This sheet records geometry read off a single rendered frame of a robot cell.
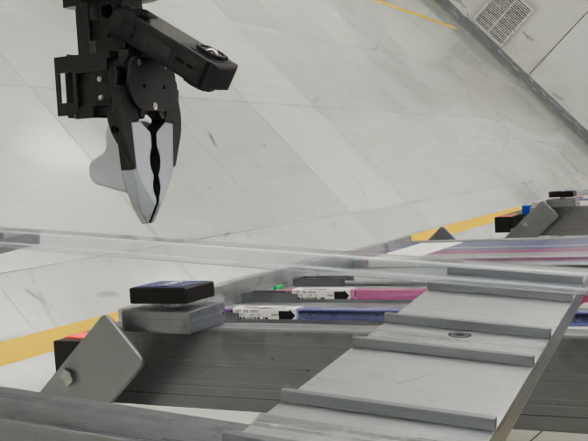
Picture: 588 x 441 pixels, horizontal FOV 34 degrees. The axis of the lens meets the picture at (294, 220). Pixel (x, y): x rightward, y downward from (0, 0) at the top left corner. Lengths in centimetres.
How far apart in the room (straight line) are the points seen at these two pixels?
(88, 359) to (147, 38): 28
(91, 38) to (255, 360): 34
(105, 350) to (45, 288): 134
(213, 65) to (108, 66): 10
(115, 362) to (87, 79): 27
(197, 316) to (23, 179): 165
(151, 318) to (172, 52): 24
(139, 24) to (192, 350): 29
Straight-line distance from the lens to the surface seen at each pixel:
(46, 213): 226
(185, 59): 80
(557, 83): 961
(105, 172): 86
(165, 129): 86
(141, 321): 71
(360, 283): 99
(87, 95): 85
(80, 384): 73
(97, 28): 88
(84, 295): 210
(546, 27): 968
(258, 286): 95
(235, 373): 70
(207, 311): 70
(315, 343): 67
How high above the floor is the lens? 115
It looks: 22 degrees down
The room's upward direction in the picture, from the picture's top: 41 degrees clockwise
